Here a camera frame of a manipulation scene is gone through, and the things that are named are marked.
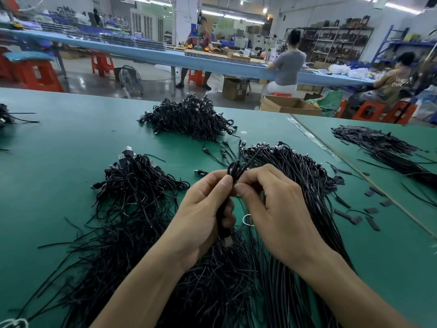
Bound person's left hand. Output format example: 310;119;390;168
167;169;236;267

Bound person's right hand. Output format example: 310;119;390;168
234;164;329;267

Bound single black cable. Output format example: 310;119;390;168
216;160;247;246

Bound bundle of long black cables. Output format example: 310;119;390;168
194;141;356;328

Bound small cluster of knotted cables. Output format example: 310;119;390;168
91;147;191;219

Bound heap of black cables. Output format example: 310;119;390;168
0;103;40;127
138;94;239;141

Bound pile of black cables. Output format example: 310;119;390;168
17;148;270;328

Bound spread of straight black cables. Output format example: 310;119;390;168
332;125;437;189

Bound person's left forearm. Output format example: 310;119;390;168
91;242;188;328

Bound scattered dark tie pieces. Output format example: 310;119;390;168
328;162;393;231

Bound open cardboard box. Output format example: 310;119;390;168
260;95;323;115

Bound green bag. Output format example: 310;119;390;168
313;88;346;117

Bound small cardboard box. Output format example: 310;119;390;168
223;77;250;101

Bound red plastic stool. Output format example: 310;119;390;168
0;47;13;82
353;99;417;125
91;51;116;78
188;69;206;87

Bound grey floor fan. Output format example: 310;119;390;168
115;65;144;98

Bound pile of white bags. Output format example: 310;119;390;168
329;62;373;79

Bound long blue workbench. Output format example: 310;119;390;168
0;29;375;87

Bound metal storage shelf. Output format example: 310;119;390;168
287;15;375;63

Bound white pillar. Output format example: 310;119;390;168
174;0;199;45

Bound blue metal rack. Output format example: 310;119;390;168
372;25;437;64

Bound red stool with blue seat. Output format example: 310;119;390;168
3;51;64;93

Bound bunch of white wire rings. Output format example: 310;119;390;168
0;318;30;328

